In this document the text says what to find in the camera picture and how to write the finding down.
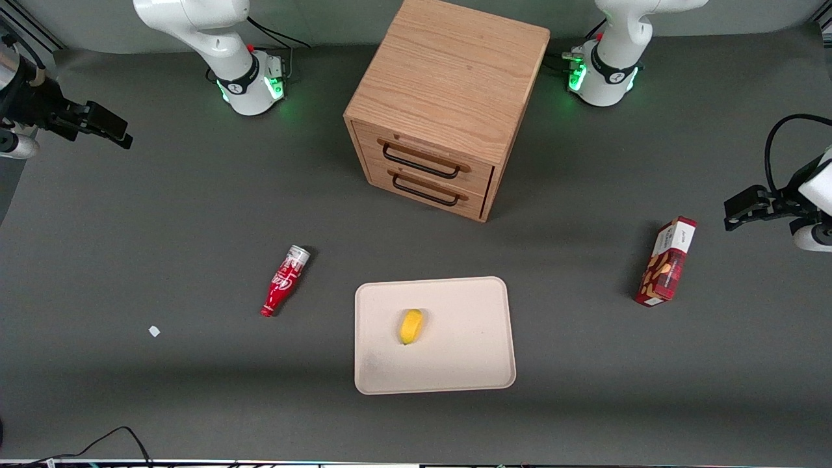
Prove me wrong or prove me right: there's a red coke bottle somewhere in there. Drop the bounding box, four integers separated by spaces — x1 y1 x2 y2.
260 245 311 318

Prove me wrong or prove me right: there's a black cable at table edge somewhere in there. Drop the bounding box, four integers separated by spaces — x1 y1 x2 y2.
0 426 154 468

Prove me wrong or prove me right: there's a beige plastic tray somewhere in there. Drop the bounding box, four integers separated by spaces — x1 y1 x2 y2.
354 276 517 395

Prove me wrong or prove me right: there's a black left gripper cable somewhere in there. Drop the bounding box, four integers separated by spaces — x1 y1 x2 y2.
764 114 832 193

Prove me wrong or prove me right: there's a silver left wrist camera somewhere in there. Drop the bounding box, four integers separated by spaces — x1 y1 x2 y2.
791 219 832 254

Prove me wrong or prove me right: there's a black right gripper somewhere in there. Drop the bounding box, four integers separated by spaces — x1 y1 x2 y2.
6 64 135 150

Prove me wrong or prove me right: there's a black right arm base cable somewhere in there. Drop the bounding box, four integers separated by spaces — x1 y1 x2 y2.
246 16 313 83

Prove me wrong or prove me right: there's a black arm base cable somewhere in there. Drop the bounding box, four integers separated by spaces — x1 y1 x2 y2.
246 16 313 83
545 18 609 73

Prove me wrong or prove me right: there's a red snack box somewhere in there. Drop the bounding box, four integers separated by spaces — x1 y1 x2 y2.
634 216 697 307

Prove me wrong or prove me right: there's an aluminium frame rail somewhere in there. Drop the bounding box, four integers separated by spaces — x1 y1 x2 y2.
0 0 67 54

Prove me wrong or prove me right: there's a black drawer handle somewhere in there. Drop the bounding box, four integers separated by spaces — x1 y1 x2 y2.
391 174 460 208
382 142 463 180

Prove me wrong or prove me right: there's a wooden drawer cabinet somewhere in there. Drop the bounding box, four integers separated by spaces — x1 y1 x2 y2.
343 0 551 224

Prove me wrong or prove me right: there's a yellow lemon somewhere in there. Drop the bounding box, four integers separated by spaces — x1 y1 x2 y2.
398 309 424 346

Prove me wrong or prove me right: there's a black left arm base cable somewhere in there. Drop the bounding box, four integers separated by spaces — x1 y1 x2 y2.
545 18 609 73

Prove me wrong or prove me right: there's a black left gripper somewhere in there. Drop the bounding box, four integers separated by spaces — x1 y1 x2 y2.
725 159 830 232

